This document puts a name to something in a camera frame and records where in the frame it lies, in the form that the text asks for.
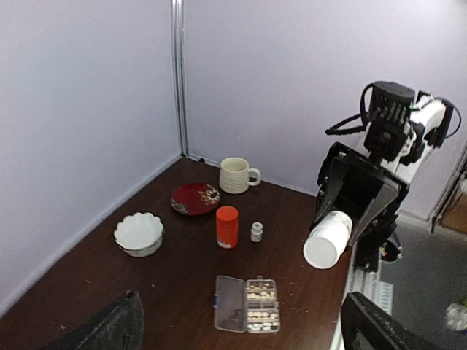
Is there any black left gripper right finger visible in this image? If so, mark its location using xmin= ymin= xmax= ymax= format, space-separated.
xmin=341 ymin=292 xmax=438 ymax=350

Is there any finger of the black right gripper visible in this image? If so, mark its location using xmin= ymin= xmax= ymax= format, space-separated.
xmin=348 ymin=176 xmax=409 ymax=248
xmin=312 ymin=142 xmax=349 ymax=228

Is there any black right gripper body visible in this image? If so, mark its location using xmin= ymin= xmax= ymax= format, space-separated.
xmin=349 ymin=83 xmax=425 ymax=270

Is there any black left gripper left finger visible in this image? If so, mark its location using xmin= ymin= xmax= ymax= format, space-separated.
xmin=43 ymin=291 xmax=143 ymax=349

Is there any small white capped bottle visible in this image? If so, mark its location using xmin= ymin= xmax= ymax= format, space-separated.
xmin=303 ymin=211 xmax=352 ymax=270

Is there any white pill bottle green label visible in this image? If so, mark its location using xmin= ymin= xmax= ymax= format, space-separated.
xmin=250 ymin=222 xmax=263 ymax=243

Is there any clear plastic pill organizer box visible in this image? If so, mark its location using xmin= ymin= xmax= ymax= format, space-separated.
xmin=213 ymin=275 xmax=281 ymax=334

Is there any orange pill bottle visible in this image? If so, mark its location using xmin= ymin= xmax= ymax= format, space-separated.
xmin=216 ymin=206 xmax=239 ymax=249

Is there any white scalloped ceramic bowl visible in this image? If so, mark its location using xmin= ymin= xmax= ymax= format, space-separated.
xmin=114 ymin=212 xmax=164 ymax=257

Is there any cream ribbed mug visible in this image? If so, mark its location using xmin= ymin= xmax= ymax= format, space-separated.
xmin=219 ymin=157 xmax=261 ymax=195

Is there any red floral plate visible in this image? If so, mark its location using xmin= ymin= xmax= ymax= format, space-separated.
xmin=170 ymin=182 xmax=220 ymax=216

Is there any aluminium front rail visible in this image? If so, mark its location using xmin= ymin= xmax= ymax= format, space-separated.
xmin=330 ymin=249 xmax=398 ymax=349

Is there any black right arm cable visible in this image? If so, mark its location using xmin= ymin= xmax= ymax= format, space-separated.
xmin=325 ymin=82 xmax=463 ymax=141

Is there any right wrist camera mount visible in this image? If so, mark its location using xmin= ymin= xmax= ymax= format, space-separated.
xmin=364 ymin=81 xmax=415 ymax=162

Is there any right aluminium frame post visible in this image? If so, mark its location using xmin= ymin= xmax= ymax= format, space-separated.
xmin=171 ymin=0 xmax=190 ymax=157

